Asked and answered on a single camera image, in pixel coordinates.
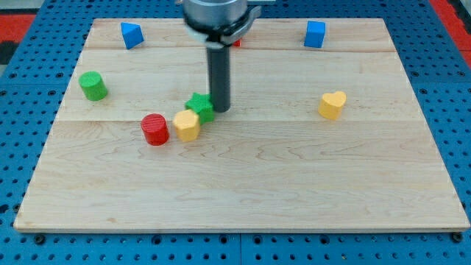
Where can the light wooden board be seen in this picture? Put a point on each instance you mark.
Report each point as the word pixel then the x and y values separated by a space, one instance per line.
pixel 270 164

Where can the red cylinder block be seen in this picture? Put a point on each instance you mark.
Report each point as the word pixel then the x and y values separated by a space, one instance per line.
pixel 155 129

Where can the yellow hexagon block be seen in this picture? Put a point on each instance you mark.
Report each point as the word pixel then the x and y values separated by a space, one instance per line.
pixel 186 125

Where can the blue triangle block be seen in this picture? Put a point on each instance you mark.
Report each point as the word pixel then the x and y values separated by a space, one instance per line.
pixel 132 34

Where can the green cylinder block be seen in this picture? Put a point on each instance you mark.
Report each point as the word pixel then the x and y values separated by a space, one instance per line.
pixel 93 86

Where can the yellow heart block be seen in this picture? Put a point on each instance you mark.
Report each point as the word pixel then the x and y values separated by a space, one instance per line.
pixel 331 104

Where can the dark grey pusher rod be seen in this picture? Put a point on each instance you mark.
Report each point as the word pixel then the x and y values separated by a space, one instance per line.
pixel 219 78

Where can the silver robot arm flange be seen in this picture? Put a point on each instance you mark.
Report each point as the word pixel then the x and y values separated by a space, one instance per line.
pixel 219 23

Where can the blue cube block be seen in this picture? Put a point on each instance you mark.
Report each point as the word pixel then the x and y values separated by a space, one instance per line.
pixel 315 34

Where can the green star block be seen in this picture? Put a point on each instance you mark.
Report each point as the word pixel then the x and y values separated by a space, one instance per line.
pixel 201 104

